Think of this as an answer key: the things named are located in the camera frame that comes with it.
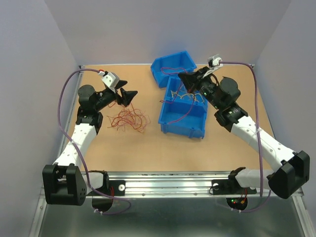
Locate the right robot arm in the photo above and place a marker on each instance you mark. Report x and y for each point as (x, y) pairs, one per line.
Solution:
(289, 169)

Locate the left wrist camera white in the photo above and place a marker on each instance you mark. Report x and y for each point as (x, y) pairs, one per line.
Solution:
(110, 80)

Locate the aluminium rail frame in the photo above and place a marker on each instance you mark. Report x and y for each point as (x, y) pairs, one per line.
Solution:
(167, 179)

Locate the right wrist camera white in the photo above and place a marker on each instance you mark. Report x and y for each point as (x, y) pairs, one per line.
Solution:
(214, 63)

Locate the blue bin double front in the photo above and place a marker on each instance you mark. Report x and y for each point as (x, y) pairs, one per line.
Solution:
(183, 113)

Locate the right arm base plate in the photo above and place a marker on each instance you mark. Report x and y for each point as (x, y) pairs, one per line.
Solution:
(239, 201)

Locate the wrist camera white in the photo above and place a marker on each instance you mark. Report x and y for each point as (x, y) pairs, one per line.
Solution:
(110, 80)
(214, 63)

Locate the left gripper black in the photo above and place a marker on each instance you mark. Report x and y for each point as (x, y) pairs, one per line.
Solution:
(127, 96)

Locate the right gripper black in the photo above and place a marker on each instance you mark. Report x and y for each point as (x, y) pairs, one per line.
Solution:
(188, 79)

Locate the blue bin rear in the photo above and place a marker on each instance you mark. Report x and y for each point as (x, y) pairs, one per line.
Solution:
(164, 67)

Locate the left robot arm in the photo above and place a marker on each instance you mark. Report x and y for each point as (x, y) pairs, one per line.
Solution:
(64, 184)

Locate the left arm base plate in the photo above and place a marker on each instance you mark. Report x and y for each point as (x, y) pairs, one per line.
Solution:
(107, 205)

